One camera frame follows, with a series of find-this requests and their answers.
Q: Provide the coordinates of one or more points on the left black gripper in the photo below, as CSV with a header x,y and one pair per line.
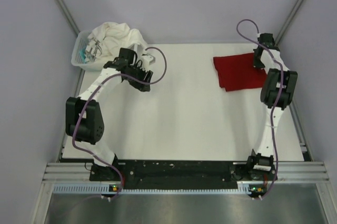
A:
x,y
145,75

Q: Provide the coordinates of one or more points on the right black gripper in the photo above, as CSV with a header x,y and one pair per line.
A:
x,y
256,64

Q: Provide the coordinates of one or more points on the red t shirt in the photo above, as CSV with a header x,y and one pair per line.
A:
x,y
236,72

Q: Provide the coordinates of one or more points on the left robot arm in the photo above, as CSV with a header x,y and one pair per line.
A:
x,y
84,114

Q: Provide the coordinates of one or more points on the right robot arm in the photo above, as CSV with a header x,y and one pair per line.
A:
x,y
276,94

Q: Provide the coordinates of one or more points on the white t shirt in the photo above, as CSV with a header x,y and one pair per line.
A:
x,y
106,40

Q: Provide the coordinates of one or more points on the teal garment in basket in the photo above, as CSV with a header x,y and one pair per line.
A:
x,y
83,56

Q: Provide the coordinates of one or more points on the white plastic basket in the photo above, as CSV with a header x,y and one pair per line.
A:
x,y
80,43

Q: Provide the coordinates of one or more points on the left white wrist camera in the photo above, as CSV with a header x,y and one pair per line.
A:
x,y
147,60

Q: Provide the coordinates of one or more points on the right aluminium corner post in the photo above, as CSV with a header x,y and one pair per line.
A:
x,y
288,21

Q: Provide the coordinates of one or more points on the aluminium corner post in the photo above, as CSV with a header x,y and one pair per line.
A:
x,y
67,15
288,21

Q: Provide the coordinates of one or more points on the left aluminium corner post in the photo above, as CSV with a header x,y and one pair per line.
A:
x,y
67,15

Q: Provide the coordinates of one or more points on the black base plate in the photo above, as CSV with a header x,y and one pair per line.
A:
x,y
179,175

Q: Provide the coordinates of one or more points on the grey slotted cable duct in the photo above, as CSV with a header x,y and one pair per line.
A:
x,y
109,189

